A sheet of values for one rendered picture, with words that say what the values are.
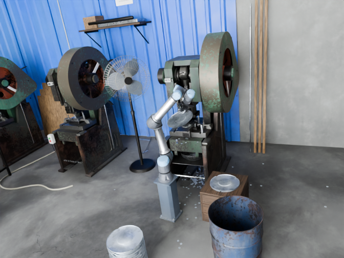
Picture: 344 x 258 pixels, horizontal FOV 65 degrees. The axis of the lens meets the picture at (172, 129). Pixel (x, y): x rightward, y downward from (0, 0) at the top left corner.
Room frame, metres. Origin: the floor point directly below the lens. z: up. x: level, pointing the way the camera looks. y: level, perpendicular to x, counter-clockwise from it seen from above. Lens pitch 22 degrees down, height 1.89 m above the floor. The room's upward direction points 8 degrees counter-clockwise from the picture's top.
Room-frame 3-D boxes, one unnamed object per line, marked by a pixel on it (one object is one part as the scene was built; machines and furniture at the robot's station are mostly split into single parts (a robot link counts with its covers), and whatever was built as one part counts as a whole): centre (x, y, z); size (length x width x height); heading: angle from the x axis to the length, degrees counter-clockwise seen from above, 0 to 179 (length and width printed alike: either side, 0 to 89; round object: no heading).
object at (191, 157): (2.98, -0.23, 0.36); 0.34 x 0.34 x 0.10
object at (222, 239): (1.67, -0.40, 0.24); 0.42 x 0.42 x 0.48
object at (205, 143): (2.99, -0.53, 0.45); 0.92 x 0.12 x 0.90; 154
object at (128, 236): (1.68, 0.48, 0.35); 0.29 x 0.29 x 0.01
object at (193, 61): (3.11, -0.29, 0.83); 0.79 x 0.43 x 1.34; 154
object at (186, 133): (2.82, -0.15, 0.72); 0.25 x 0.14 x 0.14; 154
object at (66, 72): (4.06, 1.17, 0.87); 1.53 x 0.99 x 1.74; 152
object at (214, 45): (2.92, -0.58, 1.33); 1.03 x 0.28 x 0.82; 154
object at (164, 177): (2.33, 0.12, 0.50); 0.15 x 0.15 x 0.10
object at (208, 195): (2.25, -0.45, 0.18); 0.40 x 0.38 x 0.35; 151
